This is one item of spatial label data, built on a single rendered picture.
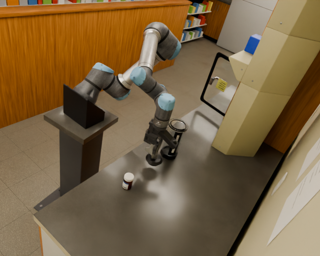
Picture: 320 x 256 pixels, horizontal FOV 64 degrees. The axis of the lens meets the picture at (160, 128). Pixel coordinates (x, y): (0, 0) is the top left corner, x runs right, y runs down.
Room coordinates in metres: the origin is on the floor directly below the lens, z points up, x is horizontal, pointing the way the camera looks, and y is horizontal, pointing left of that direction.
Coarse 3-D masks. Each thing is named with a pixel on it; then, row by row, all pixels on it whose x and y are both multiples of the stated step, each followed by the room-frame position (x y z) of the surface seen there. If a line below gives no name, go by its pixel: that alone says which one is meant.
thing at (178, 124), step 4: (172, 120) 1.16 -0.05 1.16; (176, 120) 1.18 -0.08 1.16; (180, 120) 1.18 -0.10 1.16; (172, 124) 1.17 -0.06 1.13; (176, 124) 1.18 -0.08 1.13; (180, 124) 1.18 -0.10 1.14; (184, 124) 1.17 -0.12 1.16; (176, 128) 1.10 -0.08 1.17; (180, 128) 1.18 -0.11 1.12; (184, 128) 1.16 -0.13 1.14; (172, 132) 1.10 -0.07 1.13; (180, 132) 1.09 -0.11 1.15; (184, 132) 1.13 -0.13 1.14; (180, 140) 1.11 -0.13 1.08; (164, 144) 1.12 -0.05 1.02; (164, 148) 1.11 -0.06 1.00; (168, 148) 1.10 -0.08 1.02; (164, 152) 1.11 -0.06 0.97; (168, 152) 1.10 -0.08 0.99; (176, 152) 1.12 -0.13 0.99
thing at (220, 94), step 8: (216, 64) 1.78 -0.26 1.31; (224, 64) 1.75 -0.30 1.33; (216, 72) 1.77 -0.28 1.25; (224, 72) 1.74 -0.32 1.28; (232, 72) 1.70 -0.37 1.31; (216, 80) 1.75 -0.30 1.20; (224, 80) 1.72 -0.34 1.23; (232, 80) 1.69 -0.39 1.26; (208, 88) 1.78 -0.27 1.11; (216, 88) 1.74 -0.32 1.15; (224, 88) 1.71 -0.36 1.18; (232, 88) 1.67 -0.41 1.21; (208, 96) 1.76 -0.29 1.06; (216, 96) 1.73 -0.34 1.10; (224, 96) 1.69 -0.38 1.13; (232, 96) 1.66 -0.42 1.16; (216, 104) 1.71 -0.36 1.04; (224, 104) 1.68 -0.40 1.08; (224, 112) 1.66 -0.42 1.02
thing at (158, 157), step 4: (156, 152) 1.01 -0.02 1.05; (148, 156) 0.99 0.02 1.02; (156, 156) 0.99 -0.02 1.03; (160, 156) 1.02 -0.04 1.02; (148, 160) 0.97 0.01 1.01; (152, 160) 0.98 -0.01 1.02; (156, 160) 0.99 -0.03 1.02; (160, 160) 0.99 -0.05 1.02; (152, 164) 0.96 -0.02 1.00; (156, 164) 0.96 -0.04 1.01
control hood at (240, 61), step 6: (234, 54) 1.44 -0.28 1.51; (240, 54) 1.47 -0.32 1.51; (246, 54) 1.51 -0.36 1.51; (252, 54) 1.54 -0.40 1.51; (234, 60) 1.37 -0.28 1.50; (240, 60) 1.37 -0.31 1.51; (246, 60) 1.40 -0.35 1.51; (234, 66) 1.37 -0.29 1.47; (240, 66) 1.35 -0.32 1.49; (246, 66) 1.34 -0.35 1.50; (234, 72) 1.36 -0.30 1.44; (240, 72) 1.35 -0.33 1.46; (240, 78) 1.34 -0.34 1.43
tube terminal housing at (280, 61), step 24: (264, 48) 1.32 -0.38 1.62; (288, 48) 1.30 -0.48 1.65; (312, 48) 1.33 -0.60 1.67; (264, 72) 1.30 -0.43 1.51; (288, 72) 1.32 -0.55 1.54; (240, 96) 1.32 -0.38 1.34; (264, 96) 1.30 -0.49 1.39; (288, 96) 1.34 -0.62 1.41; (240, 120) 1.29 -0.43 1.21; (264, 120) 1.32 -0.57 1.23; (216, 144) 1.32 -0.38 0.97; (240, 144) 1.30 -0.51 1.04
